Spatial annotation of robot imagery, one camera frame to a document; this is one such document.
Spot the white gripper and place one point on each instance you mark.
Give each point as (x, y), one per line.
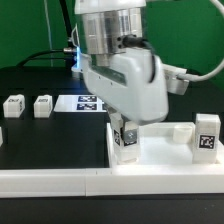
(135, 86)

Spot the white front obstacle bar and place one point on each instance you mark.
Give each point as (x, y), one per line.
(107, 182)

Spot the white block at left edge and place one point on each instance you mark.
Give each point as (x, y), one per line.
(1, 137)

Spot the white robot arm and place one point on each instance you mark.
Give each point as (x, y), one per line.
(110, 27)

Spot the white sheet with tags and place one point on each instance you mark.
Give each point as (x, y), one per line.
(79, 103)

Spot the white square table top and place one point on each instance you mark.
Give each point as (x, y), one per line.
(163, 144)

